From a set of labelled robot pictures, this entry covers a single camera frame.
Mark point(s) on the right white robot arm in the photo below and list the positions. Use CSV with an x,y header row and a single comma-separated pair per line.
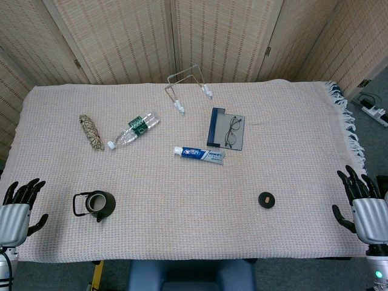
x,y
377,263

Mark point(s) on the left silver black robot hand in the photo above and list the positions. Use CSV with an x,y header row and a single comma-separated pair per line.
x,y
12,221

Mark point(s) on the small black round disc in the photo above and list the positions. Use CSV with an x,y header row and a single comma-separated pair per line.
x,y
266,200

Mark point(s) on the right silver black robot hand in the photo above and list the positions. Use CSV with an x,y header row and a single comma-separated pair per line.
x,y
371,218

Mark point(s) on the clear plastic bottle green label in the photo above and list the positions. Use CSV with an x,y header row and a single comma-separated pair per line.
x,y
136,128

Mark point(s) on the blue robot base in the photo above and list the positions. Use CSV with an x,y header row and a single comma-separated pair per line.
x,y
191,274

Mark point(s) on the blue grey glasses case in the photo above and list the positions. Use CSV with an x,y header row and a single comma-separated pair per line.
x,y
216,130

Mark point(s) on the beige waffle-weave tablecloth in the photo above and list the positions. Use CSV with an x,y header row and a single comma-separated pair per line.
x,y
188,212

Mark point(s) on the thin-framed eyeglasses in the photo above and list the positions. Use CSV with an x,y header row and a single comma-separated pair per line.
x,y
233,121

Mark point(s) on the brass screen hinge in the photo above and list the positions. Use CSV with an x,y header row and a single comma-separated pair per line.
x,y
77,63
366,82
268,50

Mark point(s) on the woven folding screen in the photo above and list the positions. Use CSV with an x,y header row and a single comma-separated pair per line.
x,y
127,39

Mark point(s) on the white power strip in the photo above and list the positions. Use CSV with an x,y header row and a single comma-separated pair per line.
x,y
377,113

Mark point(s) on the blue white toothpaste tube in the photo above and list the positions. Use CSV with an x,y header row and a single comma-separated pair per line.
x,y
200,154

